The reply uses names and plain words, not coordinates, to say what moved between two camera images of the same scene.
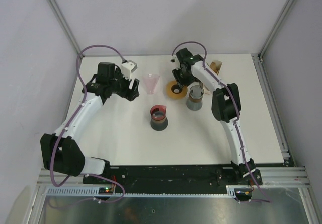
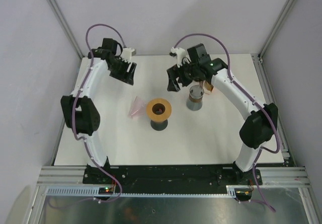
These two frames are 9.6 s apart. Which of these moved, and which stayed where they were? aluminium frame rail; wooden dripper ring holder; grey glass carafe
Moved: wooden dripper ring holder
Stayed: aluminium frame rail; grey glass carafe
